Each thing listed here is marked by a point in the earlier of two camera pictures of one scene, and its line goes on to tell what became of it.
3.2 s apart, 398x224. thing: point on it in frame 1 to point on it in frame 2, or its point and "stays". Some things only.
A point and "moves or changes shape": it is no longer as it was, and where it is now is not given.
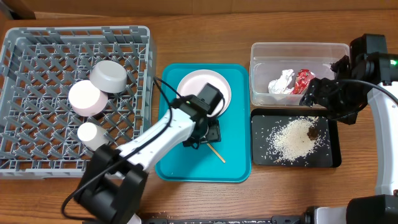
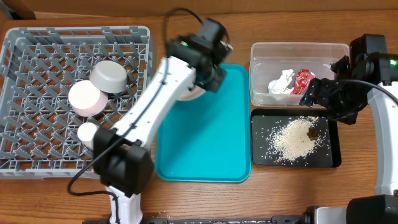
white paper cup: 92,136 stays
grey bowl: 108,76 stays
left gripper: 212,134 to 216,78
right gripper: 317,93 stays
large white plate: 192,83 moves or changes shape
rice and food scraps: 294,139 stays
